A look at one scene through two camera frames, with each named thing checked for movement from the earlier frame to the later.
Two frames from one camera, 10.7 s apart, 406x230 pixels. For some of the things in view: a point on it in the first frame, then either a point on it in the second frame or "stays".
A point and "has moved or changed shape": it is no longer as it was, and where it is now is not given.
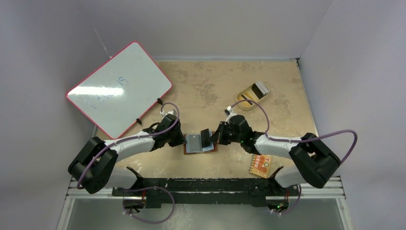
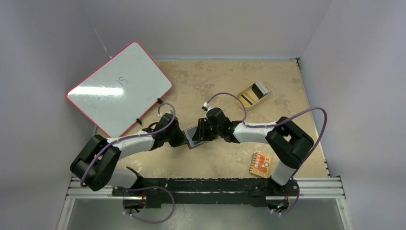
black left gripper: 180,141 stays
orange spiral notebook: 260,164 stays
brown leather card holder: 193,144 has moved or changed shape
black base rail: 169,193 stays
